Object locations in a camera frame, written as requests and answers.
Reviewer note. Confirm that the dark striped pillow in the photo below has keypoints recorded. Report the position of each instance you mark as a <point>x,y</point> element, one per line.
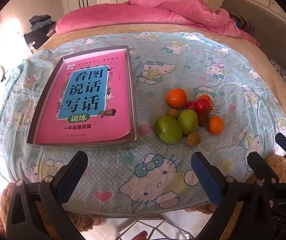
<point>243,23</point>

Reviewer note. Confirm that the brown kiwi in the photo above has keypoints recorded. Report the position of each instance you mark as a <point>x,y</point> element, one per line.
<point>173,112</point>
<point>192,139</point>

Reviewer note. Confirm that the dark patterned cloth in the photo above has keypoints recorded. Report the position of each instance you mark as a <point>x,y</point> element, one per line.
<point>283,76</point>

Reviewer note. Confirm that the pile of folded clothes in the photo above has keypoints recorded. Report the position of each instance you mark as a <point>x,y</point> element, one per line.
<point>41,21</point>

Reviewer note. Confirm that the grey headboard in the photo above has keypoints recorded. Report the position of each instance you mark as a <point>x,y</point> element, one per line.
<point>270,25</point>

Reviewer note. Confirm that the beige bed cover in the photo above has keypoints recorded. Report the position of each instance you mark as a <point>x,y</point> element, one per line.
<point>268,62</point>

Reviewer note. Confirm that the green apple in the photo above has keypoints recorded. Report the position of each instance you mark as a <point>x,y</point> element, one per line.
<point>169,129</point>
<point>188,121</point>

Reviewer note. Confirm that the red tomato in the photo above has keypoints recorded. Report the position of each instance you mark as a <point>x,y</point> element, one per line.
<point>203,118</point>
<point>190,105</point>
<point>201,105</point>

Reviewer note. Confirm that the pink book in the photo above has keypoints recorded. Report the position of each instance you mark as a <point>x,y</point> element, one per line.
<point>118,80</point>

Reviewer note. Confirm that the small orange tangerine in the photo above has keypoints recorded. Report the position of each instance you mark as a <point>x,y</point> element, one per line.
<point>216,124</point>

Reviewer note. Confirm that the grey cardboard box tray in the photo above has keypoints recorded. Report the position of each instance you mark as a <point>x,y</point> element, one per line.
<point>82,147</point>

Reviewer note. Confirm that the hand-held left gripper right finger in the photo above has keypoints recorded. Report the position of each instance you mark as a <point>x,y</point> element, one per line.
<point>208,180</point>

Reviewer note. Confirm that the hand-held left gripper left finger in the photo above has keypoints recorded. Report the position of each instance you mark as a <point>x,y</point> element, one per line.
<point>70,177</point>

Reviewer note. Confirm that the pink blanket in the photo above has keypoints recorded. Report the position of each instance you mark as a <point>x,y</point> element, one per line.
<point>133,17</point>

